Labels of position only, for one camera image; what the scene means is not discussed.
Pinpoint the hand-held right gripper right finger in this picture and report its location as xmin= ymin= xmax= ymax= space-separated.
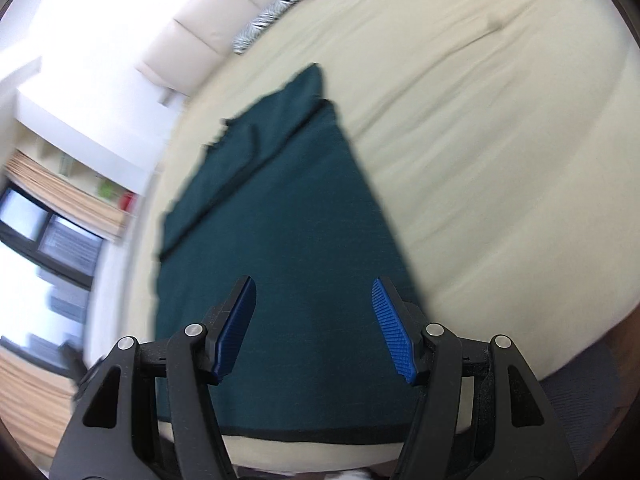
xmin=370 ymin=277 xmax=583 ymax=480

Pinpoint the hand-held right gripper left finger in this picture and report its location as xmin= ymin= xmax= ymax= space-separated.
xmin=49 ymin=275 xmax=258 ymax=480

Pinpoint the dark green knit sweater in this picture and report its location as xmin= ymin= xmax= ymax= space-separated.
xmin=151 ymin=62 xmax=428 ymax=446

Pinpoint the dark framed window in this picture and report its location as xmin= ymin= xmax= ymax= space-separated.
xmin=0 ymin=187 xmax=103 ymax=286

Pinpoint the bed with beige cover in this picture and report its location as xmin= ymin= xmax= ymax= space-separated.
xmin=82 ymin=0 xmax=640 ymax=476

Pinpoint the beige curtain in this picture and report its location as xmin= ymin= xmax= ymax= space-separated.
xmin=2 ymin=152 xmax=126 ymax=246

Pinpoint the cream padded headboard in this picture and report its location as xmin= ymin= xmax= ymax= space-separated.
xmin=137 ymin=0 xmax=288 ymax=106

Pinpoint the zebra print pillow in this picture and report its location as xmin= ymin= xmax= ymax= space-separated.
xmin=232 ymin=0 xmax=306 ymax=56

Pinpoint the white wall shelf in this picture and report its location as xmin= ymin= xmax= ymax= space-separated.
xmin=30 ymin=135 xmax=138 ymax=216

